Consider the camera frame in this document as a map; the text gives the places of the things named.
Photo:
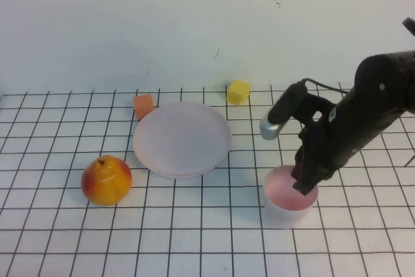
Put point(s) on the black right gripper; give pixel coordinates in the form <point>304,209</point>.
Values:
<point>327,140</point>

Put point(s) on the pale pink plastic cup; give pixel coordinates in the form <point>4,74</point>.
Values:
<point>285,215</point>

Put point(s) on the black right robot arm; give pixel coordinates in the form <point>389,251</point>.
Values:
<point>382,95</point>

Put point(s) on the pale pink round plate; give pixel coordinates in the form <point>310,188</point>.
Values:
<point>181,140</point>

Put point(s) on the yellow foam cube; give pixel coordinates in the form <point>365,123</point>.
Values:
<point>237,93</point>

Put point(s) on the orange foam cube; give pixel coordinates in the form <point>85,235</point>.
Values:
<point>143,104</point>

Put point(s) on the yellow red pear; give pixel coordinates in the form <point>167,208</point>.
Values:
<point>105,184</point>

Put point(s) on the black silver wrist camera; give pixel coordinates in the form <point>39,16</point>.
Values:
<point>270,129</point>

